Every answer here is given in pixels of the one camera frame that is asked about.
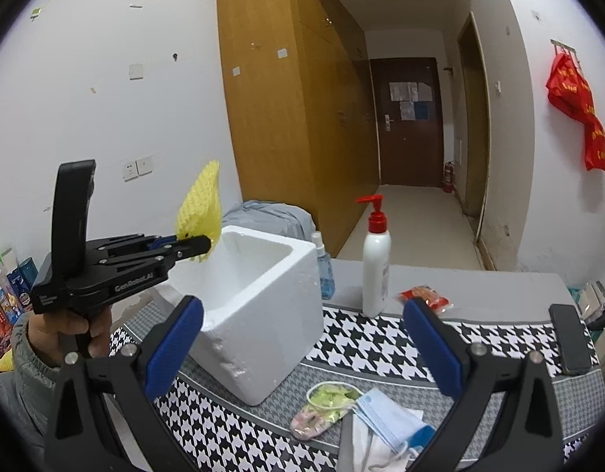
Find black smartphone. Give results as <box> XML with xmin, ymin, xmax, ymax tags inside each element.
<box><xmin>549</xmin><ymin>304</ymin><xmax>592</xmax><ymax>376</ymax></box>

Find left forearm grey sleeve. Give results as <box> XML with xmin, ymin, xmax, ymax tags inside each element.
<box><xmin>0</xmin><ymin>313</ymin><xmax>59</xmax><ymax>471</ymax></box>

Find grey-blue crumpled cloth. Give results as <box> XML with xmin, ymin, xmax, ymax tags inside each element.
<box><xmin>222</xmin><ymin>199</ymin><xmax>316</xmax><ymax>241</ymax></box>

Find houndstooth table mat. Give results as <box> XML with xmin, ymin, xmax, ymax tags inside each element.
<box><xmin>102</xmin><ymin>298</ymin><xmax>605</xmax><ymax>472</ymax></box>

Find red hanging plastic bags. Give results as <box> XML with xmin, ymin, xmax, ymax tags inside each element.
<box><xmin>546</xmin><ymin>50</ymin><xmax>605</xmax><ymax>173</ymax></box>

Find white wall socket pair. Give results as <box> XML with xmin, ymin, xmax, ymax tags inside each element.
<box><xmin>122</xmin><ymin>156</ymin><xmax>154</xmax><ymax>182</ymax></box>

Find blue face mask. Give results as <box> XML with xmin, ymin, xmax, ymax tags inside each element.
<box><xmin>353</xmin><ymin>389</ymin><xmax>436</xmax><ymax>454</ymax></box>

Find red snack packet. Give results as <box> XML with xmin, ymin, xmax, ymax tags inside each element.
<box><xmin>395</xmin><ymin>286</ymin><xmax>454</xmax><ymax>314</ymax></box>

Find white styrofoam box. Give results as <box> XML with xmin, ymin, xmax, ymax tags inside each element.
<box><xmin>150</xmin><ymin>226</ymin><xmax>324</xmax><ymax>406</ymax></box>

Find red fire extinguisher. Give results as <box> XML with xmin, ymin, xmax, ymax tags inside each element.
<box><xmin>442</xmin><ymin>162</ymin><xmax>455</xmax><ymax>193</ymax></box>

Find colourful bottles on shelf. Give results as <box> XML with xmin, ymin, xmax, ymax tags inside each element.
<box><xmin>0</xmin><ymin>247</ymin><xmax>41</xmax><ymax>355</ymax></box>

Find dark brown entrance door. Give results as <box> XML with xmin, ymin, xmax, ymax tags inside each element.
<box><xmin>371</xmin><ymin>57</ymin><xmax>443</xmax><ymax>188</ymax></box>

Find white pump lotion bottle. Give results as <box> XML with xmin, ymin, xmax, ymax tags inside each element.
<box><xmin>357</xmin><ymin>194</ymin><xmax>392</xmax><ymax>317</ymax></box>

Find yellow foam net sleeve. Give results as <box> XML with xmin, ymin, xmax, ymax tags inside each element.
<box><xmin>175</xmin><ymin>160</ymin><xmax>223</xmax><ymax>262</ymax></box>

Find person's left hand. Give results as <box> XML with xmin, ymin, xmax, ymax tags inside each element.
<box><xmin>27</xmin><ymin>307</ymin><xmax>112</xmax><ymax>368</ymax></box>

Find white wall switch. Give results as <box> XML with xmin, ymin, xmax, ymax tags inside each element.
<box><xmin>128</xmin><ymin>63</ymin><xmax>144</xmax><ymax>81</ymax></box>

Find small blue spray bottle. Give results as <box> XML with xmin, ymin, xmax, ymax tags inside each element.
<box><xmin>312</xmin><ymin>231</ymin><xmax>335</xmax><ymax>301</ymax></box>

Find side wooden door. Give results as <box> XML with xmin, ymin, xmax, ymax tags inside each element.
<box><xmin>457</xmin><ymin>13</ymin><xmax>490</xmax><ymax>242</ymax></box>

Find green tissue packet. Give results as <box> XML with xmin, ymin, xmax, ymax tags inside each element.
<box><xmin>289</xmin><ymin>382</ymin><xmax>363</xmax><ymax>441</ymax></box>

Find wooden wardrobe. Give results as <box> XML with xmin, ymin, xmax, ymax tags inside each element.
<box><xmin>216</xmin><ymin>0</ymin><xmax>379</xmax><ymax>254</ymax></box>

